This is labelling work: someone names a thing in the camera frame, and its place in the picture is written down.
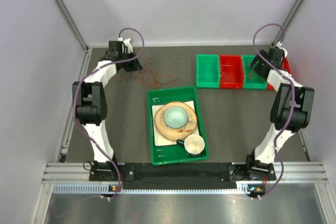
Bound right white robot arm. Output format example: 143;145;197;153
245;42;314;180

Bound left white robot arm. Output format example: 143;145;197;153
72;37;142;182

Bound green bin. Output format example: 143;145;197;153
241;55;267;90
196;54;221;89

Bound red bin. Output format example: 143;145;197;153
266;58;292;90
219;55;244;89

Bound pale blue upturned bowl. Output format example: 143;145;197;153
163;105;188;129

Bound beige ceramic plate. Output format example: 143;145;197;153
154;101;198;141

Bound white paper napkin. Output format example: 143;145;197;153
152;99;196;146

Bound large green plastic tray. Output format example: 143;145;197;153
147;86;209;165

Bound white and green cup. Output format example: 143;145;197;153
176;134;205;156

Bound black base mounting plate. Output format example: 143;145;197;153
89;162;277;183

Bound left aluminium frame post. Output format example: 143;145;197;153
39;0;90;51

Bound aluminium frame post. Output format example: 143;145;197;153
271;0;305;45
39;0;90;51

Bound right aluminium frame post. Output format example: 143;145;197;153
271;0;305;45

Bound grey slotted cable duct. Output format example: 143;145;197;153
53;184;257;196

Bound aluminium front rail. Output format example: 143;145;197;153
43;162;328;184

